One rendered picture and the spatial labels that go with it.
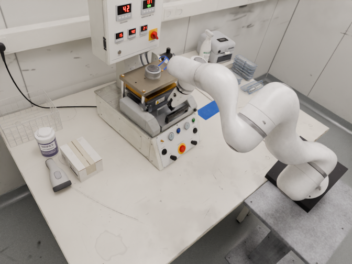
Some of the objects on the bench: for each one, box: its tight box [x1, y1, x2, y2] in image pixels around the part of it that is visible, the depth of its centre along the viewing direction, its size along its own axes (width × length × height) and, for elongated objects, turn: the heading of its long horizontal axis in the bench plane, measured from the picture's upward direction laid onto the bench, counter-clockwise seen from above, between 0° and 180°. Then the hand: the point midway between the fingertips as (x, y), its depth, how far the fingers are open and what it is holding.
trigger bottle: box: [199, 29, 214, 63], centre depth 199 cm, size 9×8×25 cm
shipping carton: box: [59, 136, 103, 183], centre depth 127 cm, size 19×13×9 cm
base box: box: [95, 93, 202, 171], centre depth 150 cm, size 54×38×17 cm
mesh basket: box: [0, 89, 63, 148], centre depth 139 cm, size 22×26×13 cm
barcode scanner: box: [45, 159, 72, 192], centre depth 120 cm, size 20×8×8 cm, turn 33°
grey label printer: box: [196, 31, 236, 64], centre depth 210 cm, size 25×20×17 cm
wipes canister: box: [34, 127, 59, 159], centre depth 128 cm, size 9×9×15 cm
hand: (172, 106), depth 130 cm, fingers closed, pressing on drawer
